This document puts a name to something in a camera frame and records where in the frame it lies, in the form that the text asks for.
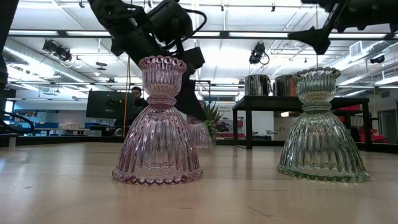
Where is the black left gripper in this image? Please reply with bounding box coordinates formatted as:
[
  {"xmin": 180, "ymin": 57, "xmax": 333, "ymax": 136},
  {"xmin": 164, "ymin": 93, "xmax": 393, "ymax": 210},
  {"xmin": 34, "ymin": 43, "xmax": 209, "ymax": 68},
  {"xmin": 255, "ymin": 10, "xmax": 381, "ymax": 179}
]
[{"xmin": 169, "ymin": 45, "xmax": 208, "ymax": 123}]

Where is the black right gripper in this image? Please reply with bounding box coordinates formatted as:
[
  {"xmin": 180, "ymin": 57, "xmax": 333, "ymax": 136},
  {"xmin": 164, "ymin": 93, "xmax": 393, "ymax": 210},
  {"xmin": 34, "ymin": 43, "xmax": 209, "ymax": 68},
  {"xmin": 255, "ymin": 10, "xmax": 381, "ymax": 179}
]
[{"xmin": 287, "ymin": 0, "xmax": 374, "ymax": 56}]

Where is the pink glass candle holder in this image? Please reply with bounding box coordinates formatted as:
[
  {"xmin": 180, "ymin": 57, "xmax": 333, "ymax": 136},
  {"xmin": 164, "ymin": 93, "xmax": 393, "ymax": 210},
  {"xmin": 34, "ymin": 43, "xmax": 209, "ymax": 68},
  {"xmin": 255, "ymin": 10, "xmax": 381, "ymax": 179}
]
[
  {"xmin": 111, "ymin": 55, "xmax": 204, "ymax": 186},
  {"xmin": 186, "ymin": 116, "xmax": 216, "ymax": 149}
]

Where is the green glass candle holder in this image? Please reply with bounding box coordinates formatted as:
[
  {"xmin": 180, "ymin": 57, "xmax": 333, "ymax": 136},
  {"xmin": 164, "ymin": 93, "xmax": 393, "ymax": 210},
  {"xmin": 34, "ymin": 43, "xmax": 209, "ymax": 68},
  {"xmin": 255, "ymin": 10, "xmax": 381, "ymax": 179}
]
[{"xmin": 276, "ymin": 66, "xmax": 371, "ymax": 184}]

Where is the green potted succulent plant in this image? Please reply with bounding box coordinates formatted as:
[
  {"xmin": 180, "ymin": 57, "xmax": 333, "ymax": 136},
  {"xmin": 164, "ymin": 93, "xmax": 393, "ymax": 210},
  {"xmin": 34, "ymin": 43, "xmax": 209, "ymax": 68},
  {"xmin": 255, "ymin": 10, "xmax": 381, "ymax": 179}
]
[{"xmin": 203, "ymin": 102, "xmax": 224, "ymax": 147}]

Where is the white printed banner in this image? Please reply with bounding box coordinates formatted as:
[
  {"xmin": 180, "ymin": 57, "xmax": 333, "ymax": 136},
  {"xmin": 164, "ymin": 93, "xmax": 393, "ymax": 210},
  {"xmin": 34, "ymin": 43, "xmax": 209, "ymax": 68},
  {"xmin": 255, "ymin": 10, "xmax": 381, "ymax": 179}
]
[{"xmin": 217, "ymin": 104, "xmax": 247, "ymax": 139}]

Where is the person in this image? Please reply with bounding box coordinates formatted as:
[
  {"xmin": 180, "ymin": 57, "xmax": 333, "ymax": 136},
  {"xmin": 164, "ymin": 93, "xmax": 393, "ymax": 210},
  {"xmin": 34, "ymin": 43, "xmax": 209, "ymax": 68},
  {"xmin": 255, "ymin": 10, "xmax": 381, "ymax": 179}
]
[{"xmin": 126, "ymin": 85, "xmax": 149, "ymax": 126}]

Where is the black ceiling spotlight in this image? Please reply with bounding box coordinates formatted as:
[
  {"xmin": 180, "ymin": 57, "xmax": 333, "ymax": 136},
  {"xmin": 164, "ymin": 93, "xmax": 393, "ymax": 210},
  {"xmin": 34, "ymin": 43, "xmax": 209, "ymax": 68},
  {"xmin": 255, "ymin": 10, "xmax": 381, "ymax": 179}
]
[{"xmin": 369, "ymin": 54, "xmax": 386, "ymax": 65}]

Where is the black perforated metal shelf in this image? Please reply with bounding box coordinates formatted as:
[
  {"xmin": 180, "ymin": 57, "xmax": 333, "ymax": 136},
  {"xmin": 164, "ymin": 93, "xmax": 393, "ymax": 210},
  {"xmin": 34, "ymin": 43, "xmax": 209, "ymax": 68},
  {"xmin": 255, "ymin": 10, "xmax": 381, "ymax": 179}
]
[{"xmin": 231, "ymin": 95, "xmax": 371, "ymax": 152}]

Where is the black computer monitor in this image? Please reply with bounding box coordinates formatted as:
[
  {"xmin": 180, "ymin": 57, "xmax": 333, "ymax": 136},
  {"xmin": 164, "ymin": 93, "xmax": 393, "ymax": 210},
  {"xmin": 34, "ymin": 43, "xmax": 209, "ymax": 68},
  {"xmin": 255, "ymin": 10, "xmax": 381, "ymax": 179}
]
[{"xmin": 86, "ymin": 90, "xmax": 136, "ymax": 123}]

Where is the black ceiling camera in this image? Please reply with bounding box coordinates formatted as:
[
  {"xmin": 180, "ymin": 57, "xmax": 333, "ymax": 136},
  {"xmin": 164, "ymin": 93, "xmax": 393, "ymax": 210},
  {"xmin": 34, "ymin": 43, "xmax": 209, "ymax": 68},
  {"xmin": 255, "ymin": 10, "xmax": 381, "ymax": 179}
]
[{"xmin": 248, "ymin": 42, "xmax": 270, "ymax": 66}]

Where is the yellow hanging strap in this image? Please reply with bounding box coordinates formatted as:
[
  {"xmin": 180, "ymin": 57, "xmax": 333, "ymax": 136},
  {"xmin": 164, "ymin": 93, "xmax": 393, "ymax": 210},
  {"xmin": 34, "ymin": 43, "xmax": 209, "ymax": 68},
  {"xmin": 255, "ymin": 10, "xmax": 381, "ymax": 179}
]
[{"xmin": 122, "ymin": 55, "xmax": 132, "ymax": 138}]

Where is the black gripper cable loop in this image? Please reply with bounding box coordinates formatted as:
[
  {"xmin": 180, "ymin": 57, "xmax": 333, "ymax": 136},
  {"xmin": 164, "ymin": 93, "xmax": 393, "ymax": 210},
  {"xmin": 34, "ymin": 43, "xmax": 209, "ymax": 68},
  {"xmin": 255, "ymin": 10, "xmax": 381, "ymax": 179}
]
[{"xmin": 182, "ymin": 8, "xmax": 208, "ymax": 43}]

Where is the black curved cable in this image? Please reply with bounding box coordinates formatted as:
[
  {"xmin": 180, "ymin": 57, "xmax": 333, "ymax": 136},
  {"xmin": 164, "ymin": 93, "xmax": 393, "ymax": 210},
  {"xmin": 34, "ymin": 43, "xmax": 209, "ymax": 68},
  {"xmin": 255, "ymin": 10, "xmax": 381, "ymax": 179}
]
[{"xmin": 0, "ymin": 109, "xmax": 35, "ymax": 133}]

